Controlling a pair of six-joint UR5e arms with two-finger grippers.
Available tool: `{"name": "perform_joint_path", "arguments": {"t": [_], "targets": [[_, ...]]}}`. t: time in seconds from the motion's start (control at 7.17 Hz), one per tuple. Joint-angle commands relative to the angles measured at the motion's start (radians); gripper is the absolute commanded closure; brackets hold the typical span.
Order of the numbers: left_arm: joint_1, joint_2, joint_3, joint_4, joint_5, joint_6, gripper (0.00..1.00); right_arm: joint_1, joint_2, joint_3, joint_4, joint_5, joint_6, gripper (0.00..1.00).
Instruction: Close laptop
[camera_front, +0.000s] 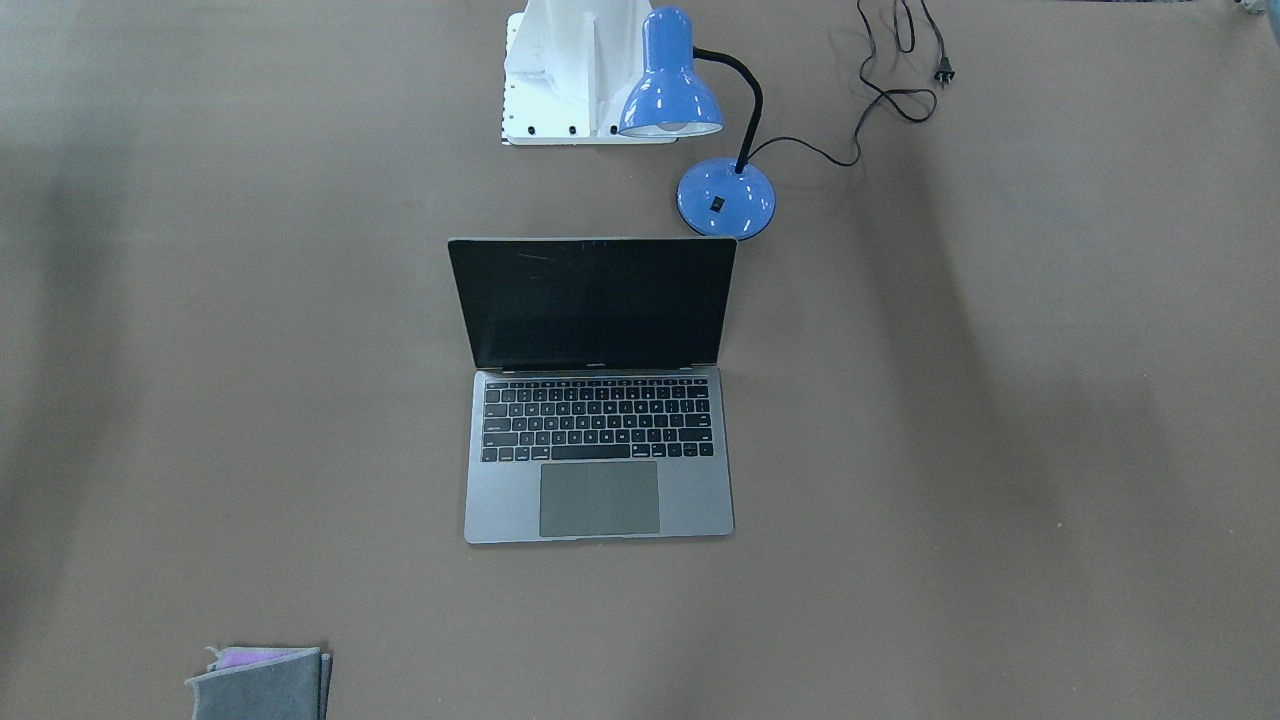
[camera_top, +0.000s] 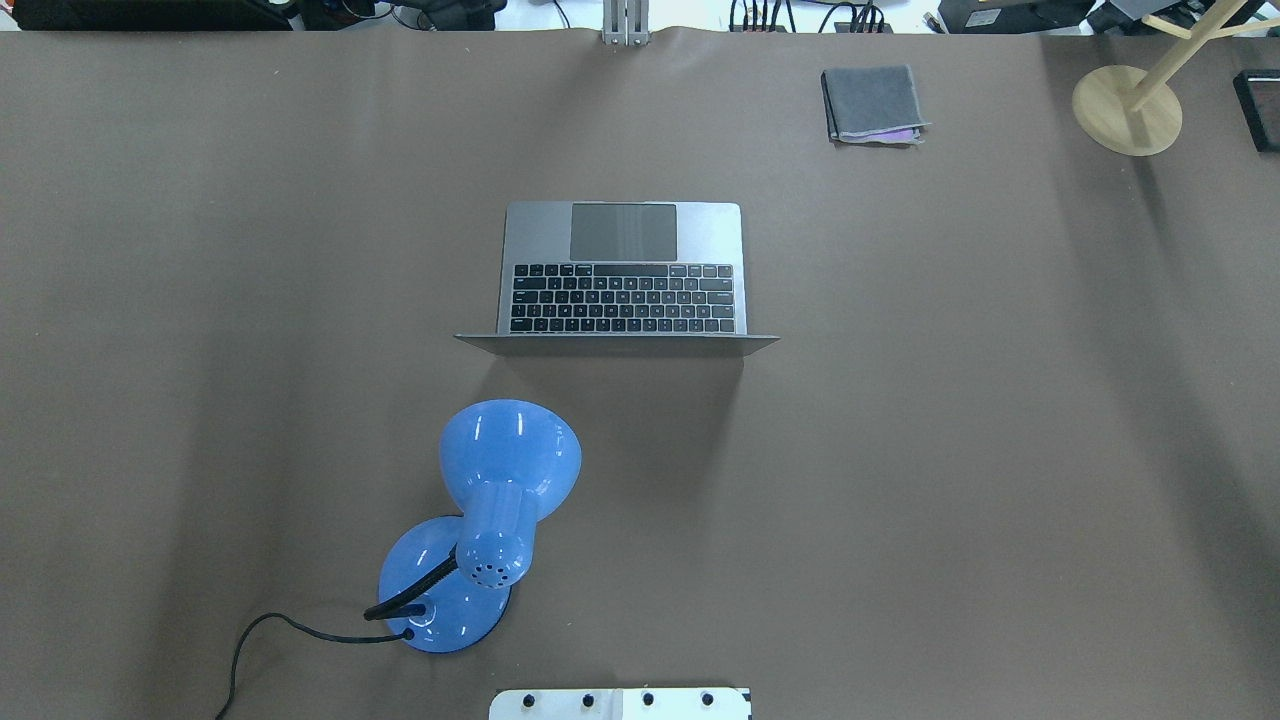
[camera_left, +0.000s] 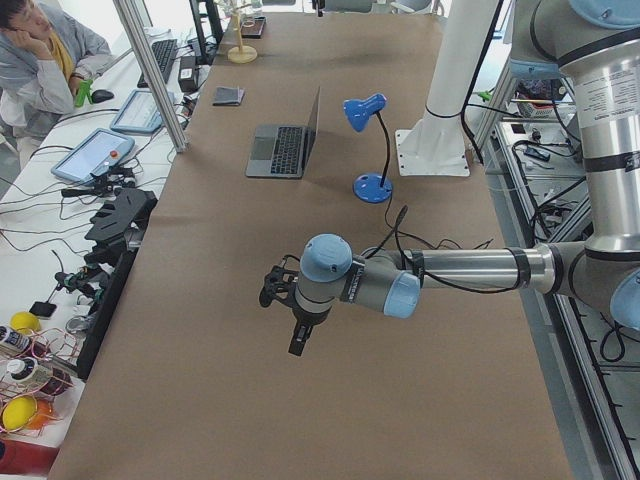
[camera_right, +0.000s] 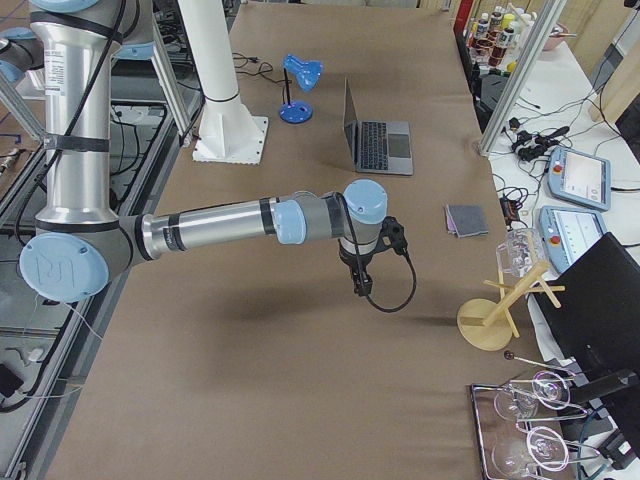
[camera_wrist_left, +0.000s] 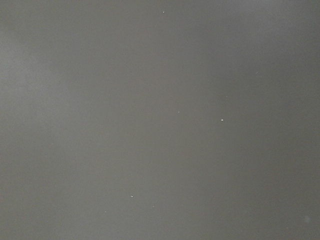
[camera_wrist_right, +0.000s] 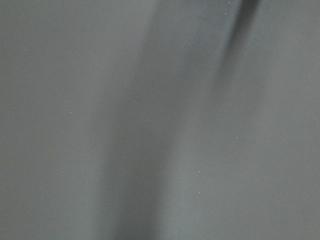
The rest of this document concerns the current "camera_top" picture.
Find silver grey laptop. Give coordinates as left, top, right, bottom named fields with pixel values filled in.
left=460, top=201, right=776, bottom=357

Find blue desk lamp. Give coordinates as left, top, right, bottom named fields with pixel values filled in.
left=364, top=398, right=582, bottom=653

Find folded grey cloth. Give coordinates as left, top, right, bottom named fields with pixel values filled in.
left=820, top=64, right=929, bottom=146

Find black equipment top right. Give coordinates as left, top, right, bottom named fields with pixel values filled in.
left=937, top=1, right=1096, bottom=35

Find black equipment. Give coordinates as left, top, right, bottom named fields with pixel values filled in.
left=3, top=1, right=298, bottom=32
left=937, top=1, right=1096, bottom=35

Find wooden stand with round base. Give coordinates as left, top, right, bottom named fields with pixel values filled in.
left=1071, top=1, right=1279, bottom=158

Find black equipment top left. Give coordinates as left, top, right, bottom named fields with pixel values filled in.
left=3, top=1, right=298, bottom=32

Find metal bracket at table edge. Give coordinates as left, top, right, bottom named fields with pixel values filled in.
left=602, top=0, right=652, bottom=47

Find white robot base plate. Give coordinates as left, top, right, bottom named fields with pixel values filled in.
left=488, top=687, right=754, bottom=719

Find black lamp power cable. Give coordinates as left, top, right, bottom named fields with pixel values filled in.
left=214, top=612, right=415, bottom=720

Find black cables at table back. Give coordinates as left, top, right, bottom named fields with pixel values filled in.
left=728, top=0, right=895, bottom=35

